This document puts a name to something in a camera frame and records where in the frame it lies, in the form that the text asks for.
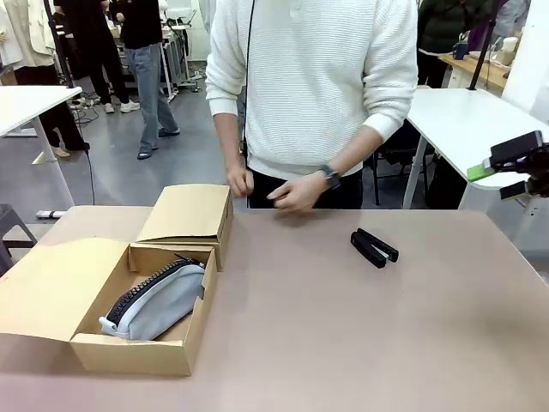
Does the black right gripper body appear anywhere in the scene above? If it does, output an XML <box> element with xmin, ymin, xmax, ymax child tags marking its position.
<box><xmin>516</xmin><ymin>143</ymin><xmax>549</xmax><ymax>198</ymax></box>

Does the small cardboard box with lid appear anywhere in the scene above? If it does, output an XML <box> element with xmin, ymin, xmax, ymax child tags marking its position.
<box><xmin>136</xmin><ymin>183</ymin><xmax>235</xmax><ymax>273</ymax></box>

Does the light grey pencil case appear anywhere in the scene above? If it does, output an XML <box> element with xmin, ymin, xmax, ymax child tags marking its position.
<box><xmin>98</xmin><ymin>253</ymin><xmax>208</xmax><ymax>342</ymax></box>

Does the large cardboard box with lid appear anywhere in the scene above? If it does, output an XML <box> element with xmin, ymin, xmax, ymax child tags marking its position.
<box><xmin>0</xmin><ymin>237</ymin><xmax>220</xmax><ymax>379</ymax></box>

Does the person's right forearm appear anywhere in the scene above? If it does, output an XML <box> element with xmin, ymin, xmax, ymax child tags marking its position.
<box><xmin>212</xmin><ymin>111</ymin><xmax>250</xmax><ymax>172</ymax></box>

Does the person's left forearm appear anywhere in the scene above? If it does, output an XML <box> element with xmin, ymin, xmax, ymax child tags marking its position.
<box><xmin>331</xmin><ymin>123</ymin><xmax>386</xmax><ymax>178</ymax></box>

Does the person's left hand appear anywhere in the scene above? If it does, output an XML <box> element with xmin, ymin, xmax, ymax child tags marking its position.
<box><xmin>266</xmin><ymin>174</ymin><xmax>330</xmax><ymax>213</ymax></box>

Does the person's right hand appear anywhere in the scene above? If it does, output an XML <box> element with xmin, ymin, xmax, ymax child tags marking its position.
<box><xmin>225</xmin><ymin>164</ymin><xmax>256</xmax><ymax>200</ymax></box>

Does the wooden work table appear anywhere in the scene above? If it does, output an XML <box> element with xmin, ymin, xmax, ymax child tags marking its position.
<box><xmin>437</xmin><ymin>50</ymin><xmax>516</xmax><ymax>92</ymax></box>

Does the white board panel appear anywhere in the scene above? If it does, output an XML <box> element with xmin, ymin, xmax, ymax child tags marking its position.
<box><xmin>500</xmin><ymin>0</ymin><xmax>549</xmax><ymax>129</ymax></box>

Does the white cylinder container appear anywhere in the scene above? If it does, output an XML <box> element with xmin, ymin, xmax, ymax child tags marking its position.
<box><xmin>500</xmin><ymin>37</ymin><xmax>521</xmax><ymax>66</ymax></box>

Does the black stand pole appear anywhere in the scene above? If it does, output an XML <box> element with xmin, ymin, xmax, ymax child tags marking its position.
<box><xmin>467</xmin><ymin>0</ymin><xmax>504</xmax><ymax>92</ymax></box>

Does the purple garment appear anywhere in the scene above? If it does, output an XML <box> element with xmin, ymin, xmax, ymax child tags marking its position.
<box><xmin>467</xmin><ymin>20</ymin><xmax>499</xmax><ymax>53</ymax></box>

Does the black chair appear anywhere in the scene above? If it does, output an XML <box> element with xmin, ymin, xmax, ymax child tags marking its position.
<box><xmin>371</xmin><ymin>127</ymin><xmax>435</xmax><ymax>207</ymax></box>

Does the person in grey shirt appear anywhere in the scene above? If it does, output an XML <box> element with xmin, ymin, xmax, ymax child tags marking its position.
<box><xmin>492</xmin><ymin>0</ymin><xmax>532</xmax><ymax>40</ymax></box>

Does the person in dark jacket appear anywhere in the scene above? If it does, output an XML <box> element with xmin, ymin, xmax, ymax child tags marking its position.
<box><xmin>417</xmin><ymin>0</ymin><xmax>494</xmax><ymax>89</ymax></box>

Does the small black stapler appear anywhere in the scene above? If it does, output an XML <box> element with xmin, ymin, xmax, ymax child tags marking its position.
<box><xmin>349</xmin><ymin>227</ymin><xmax>401</xmax><ymax>270</ymax></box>

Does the dark smart watch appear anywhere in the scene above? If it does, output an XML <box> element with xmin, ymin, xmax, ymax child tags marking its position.
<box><xmin>318</xmin><ymin>163</ymin><xmax>343</xmax><ymax>191</ymax></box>

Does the person in white sweater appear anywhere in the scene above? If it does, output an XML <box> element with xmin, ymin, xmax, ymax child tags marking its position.
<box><xmin>205</xmin><ymin>0</ymin><xmax>419</xmax><ymax>210</ymax></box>

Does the person in blue jeans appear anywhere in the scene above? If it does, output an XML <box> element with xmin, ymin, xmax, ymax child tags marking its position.
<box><xmin>108</xmin><ymin>0</ymin><xmax>182</xmax><ymax>161</ymax></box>

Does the person with white sneakers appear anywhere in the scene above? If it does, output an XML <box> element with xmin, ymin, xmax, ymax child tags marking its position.
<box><xmin>52</xmin><ymin>0</ymin><xmax>142</xmax><ymax>115</ymax></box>

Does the white table with slanted leg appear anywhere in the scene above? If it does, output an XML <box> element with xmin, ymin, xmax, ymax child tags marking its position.
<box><xmin>0</xmin><ymin>84</ymin><xmax>84</xmax><ymax>206</ymax></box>

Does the person in cream coat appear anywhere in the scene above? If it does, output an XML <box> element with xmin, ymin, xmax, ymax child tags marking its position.
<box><xmin>0</xmin><ymin>0</ymin><xmax>92</xmax><ymax>159</ymax></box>

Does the grey plastic stool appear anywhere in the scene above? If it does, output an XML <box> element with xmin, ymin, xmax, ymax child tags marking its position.
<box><xmin>0</xmin><ymin>203</ymin><xmax>39</xmax><ymax>276</ymax></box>

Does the white table with white frame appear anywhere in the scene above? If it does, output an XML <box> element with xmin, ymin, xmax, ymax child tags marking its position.
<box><xmin>402</xmin><ymin>87</ymin><xmax>549</xmax><ymax>255</ymax></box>

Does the thin black hanging cord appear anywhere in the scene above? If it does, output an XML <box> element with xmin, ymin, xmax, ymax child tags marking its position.
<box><xmin>240</xmin><ymin>0</ymin><xmax>258</xmax><ymax>158</ymax></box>

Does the grey metal-frame workbench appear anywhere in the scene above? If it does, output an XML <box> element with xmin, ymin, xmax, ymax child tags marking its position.
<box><xmin>159</xmin><ymin>7</ymin><xmax>203</xmax><ymax>105</ymax></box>

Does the black tripod pole with cable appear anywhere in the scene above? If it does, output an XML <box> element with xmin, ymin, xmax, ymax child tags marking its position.
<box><xmin>41</xmin><ymin>0</ymin><xmax>96</xmax><ymax>206</ymax></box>

